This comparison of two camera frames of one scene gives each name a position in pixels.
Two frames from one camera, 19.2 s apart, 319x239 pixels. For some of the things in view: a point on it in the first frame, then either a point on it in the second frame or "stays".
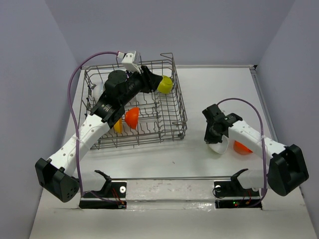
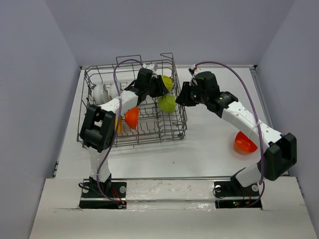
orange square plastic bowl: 241,148 stays
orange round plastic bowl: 131,117 stays
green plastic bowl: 165,85 stays
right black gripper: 210,139 -> 183,98
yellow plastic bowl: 117,126 stays
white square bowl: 221,147 -> 167,103
